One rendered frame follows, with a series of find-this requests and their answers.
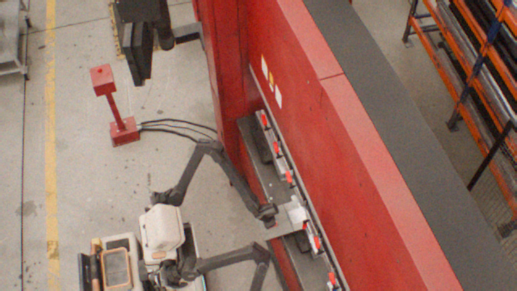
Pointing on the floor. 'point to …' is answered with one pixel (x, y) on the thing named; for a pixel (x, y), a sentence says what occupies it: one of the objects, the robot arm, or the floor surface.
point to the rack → (467, 64)
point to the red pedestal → (103, 78)
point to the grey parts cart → (11, 12)
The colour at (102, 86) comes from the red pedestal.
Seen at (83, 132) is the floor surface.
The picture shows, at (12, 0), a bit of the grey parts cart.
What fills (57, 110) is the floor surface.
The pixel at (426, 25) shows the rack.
